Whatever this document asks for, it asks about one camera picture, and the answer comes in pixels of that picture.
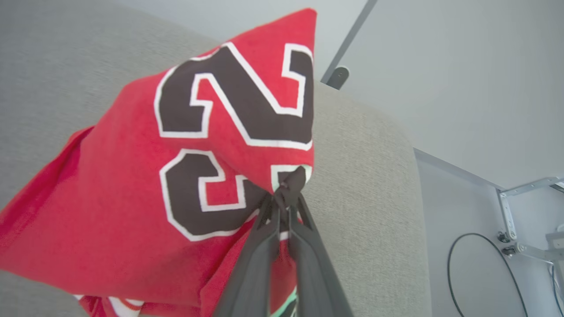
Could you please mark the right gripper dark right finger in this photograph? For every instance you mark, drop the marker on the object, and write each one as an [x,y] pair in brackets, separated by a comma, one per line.
[315,281]

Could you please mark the grey fabric sofa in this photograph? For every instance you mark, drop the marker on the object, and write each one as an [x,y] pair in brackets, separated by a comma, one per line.
[365,198]

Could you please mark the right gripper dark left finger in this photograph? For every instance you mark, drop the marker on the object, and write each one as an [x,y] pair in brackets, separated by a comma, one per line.
[255,273]

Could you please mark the dark grey metal post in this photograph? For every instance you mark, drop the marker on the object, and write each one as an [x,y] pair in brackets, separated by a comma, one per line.
[352,31]

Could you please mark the silver metal bracket frame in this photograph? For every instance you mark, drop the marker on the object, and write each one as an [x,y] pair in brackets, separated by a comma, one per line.
[506,211]

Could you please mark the red white jersey shirt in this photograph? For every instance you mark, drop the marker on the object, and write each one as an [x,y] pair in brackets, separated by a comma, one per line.
[132,211]

